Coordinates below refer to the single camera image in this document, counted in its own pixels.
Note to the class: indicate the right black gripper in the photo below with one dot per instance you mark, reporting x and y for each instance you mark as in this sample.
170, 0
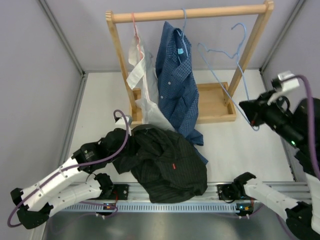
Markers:
254, 110

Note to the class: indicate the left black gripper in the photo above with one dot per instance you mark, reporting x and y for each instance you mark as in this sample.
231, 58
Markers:
132, 141

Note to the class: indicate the black striped shirt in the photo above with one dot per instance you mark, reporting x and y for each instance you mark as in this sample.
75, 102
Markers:
164, 163

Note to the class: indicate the light blue hanger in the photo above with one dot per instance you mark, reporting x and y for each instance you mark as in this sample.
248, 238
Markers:
250, 85

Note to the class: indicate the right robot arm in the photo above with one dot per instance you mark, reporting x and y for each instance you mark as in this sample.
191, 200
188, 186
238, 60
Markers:
301, 130

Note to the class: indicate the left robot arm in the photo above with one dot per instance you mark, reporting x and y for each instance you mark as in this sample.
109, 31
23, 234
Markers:
73, 182

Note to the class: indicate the blue checked shirt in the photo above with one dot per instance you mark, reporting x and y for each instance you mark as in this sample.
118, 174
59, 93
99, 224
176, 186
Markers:
177, 89

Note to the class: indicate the white shirt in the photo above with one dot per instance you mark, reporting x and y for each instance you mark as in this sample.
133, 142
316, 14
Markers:
143, 76

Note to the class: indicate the blue hanger with shirt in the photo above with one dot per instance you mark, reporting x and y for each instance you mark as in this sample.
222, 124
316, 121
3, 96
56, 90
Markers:
183, 30

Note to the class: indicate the wooden clothes rack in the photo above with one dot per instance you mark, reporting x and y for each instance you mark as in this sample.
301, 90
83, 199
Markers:
215, 105

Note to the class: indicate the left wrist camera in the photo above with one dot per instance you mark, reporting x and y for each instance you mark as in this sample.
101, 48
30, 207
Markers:
124, 123

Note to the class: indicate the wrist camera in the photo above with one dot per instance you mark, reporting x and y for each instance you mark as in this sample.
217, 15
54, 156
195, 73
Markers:
283, 84
124, 123

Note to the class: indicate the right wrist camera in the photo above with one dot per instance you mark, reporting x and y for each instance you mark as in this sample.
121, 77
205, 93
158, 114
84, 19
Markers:
283, 84

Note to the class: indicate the aluminium mounting rail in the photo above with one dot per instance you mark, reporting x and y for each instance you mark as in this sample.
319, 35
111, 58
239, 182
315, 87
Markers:
134, 193

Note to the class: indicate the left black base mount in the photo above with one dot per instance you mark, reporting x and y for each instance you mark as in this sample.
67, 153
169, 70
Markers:
119, 192

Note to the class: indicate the slotted grey cable duct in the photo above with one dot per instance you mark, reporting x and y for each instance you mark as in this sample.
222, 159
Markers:
193, 207

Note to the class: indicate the pink wire hanger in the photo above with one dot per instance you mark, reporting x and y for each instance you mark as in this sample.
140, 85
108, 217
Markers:
136, 32

